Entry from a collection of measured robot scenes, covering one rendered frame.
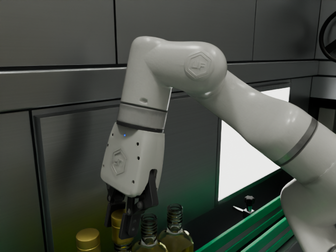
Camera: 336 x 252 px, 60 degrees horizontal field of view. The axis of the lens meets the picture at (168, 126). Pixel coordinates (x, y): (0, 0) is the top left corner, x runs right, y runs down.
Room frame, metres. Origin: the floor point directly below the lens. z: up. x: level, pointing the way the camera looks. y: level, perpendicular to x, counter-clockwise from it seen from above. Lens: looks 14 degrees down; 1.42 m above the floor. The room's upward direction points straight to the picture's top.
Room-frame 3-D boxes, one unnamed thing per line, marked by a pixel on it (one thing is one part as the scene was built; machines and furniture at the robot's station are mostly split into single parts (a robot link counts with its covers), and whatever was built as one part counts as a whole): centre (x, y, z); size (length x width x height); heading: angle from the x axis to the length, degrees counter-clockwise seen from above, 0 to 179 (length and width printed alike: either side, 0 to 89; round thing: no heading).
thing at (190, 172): (0.77, -0.11, 1.15); 0.90 x 0.03 x 0.34; 133
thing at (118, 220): (0.42, 0.07, 1.15); 0.04 x 0.04 x 0.04
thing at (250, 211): (0.80, -0.23, 0.94); 0.07 x 0.04 x 0.13; 43
